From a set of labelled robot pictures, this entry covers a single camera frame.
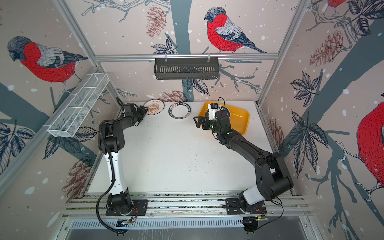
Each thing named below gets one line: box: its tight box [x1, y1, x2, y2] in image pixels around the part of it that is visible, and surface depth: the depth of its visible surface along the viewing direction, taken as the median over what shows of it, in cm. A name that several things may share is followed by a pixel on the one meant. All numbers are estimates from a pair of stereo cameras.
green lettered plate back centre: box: [168, 102, 191, 119], surface depth 120 cm
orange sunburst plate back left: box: [143, 98, 165, 115], surface depth 124 cm
